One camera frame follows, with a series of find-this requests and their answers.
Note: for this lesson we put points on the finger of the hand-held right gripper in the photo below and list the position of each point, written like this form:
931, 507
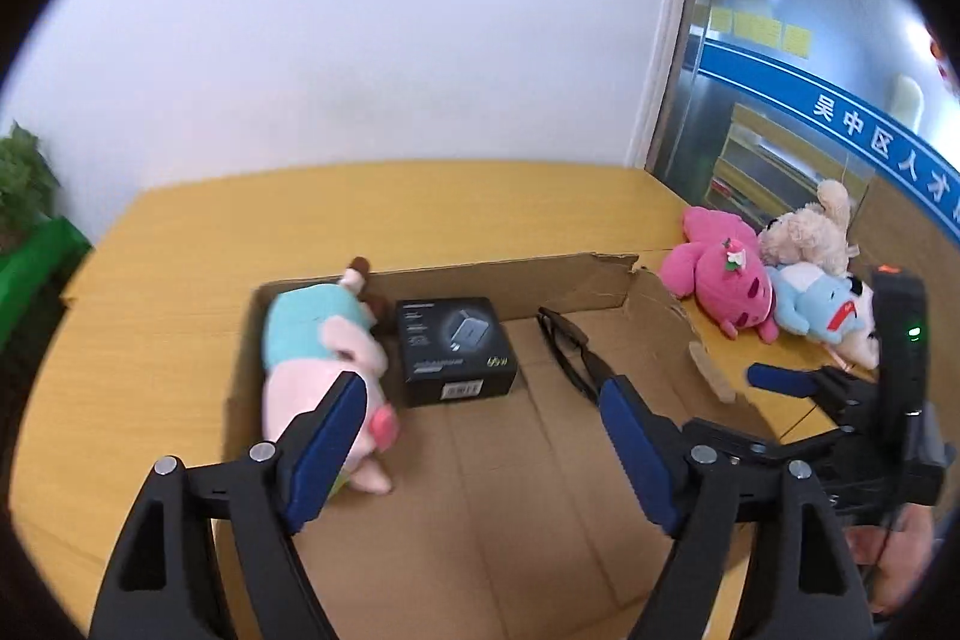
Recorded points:
731, 436
780, 377

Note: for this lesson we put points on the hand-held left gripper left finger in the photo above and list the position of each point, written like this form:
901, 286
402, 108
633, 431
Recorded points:
326, 445

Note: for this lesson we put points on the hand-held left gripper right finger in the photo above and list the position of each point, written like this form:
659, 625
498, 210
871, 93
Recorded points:
637, 452

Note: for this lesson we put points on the pink pig plush teal shirt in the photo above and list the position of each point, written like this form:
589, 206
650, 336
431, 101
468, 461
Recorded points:
315, 332

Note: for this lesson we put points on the black eyeglasses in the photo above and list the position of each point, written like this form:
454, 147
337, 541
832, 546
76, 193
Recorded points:
570, 347

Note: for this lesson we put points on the brown cardboard box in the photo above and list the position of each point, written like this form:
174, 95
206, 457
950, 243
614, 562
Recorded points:
510, 535

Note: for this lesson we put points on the black product box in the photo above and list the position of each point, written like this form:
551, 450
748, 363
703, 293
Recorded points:
450, 347

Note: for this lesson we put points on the wooden desktop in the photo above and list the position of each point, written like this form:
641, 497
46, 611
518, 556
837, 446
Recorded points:
225, 212

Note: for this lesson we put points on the person's right hand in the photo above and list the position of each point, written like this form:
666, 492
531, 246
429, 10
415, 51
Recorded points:
900, 572

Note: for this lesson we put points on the blue and white plush toy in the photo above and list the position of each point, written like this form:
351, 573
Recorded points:
817, 302

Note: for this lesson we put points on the pink plush toy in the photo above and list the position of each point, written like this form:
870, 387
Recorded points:
712, 280

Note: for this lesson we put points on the beige plush toy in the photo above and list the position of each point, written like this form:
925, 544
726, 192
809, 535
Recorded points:
806, 239

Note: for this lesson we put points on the wooden shelf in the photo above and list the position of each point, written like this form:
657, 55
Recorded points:
780, 160

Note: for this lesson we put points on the blue banner strip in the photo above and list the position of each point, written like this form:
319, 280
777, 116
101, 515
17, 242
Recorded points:
787, 78

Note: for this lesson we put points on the yellow sticky note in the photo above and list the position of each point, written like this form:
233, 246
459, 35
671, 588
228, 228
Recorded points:
797, 40
721, 18
756, 27

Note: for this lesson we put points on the large potted green plant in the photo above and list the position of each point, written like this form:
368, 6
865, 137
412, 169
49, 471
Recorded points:
22, 175

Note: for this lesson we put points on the white wall fixture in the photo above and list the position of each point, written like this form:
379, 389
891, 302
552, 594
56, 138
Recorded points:
906, 100

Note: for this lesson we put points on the white door frame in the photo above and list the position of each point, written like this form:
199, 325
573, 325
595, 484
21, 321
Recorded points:
664, 10

